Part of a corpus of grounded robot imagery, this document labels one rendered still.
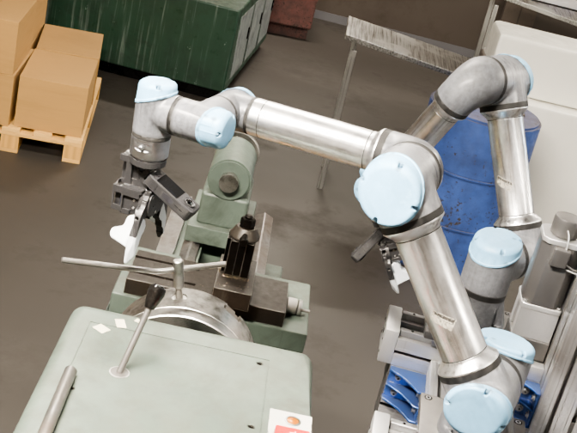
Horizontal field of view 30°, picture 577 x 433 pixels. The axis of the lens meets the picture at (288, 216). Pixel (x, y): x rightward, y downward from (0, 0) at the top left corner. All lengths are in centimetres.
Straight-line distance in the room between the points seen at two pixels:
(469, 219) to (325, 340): 114
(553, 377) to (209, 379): 73
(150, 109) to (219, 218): 135
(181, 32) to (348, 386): 357
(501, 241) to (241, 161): 103
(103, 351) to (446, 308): 62
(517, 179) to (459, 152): 274
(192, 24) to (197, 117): 539
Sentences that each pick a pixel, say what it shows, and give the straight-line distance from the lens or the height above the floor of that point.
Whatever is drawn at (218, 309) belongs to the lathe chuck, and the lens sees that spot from 223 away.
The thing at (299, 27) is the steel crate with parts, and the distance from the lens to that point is 958.
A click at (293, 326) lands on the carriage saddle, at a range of 286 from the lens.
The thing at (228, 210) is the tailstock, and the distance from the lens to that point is 331.
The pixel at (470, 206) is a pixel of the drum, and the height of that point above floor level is 45.
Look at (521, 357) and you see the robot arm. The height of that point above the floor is 138.
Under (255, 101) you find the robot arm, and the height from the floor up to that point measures 168.
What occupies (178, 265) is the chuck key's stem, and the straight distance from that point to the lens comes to 219.
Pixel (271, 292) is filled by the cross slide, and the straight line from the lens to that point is 290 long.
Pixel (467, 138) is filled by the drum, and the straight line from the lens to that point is 531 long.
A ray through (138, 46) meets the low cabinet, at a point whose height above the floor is 25.
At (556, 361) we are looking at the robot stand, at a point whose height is 131.
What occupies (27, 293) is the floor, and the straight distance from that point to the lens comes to 465.
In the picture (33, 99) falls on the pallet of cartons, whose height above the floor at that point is 31.
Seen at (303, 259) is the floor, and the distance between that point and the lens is 541.
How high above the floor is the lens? 230
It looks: 23 degrees down
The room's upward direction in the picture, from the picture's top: 14 degrees clockwise
